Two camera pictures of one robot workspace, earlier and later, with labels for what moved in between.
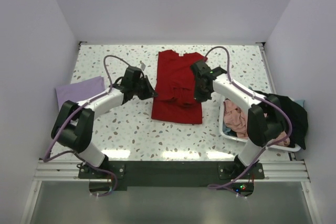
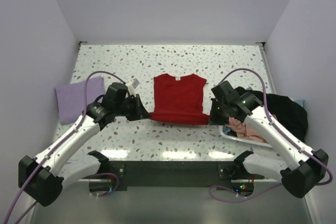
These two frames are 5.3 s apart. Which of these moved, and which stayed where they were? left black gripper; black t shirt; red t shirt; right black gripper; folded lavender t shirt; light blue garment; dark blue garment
Moved: red t shirt; left black gripper; right black gripper
Stayed: light blue garment; dark blue garment; folded lavender t shirt; black t shirt
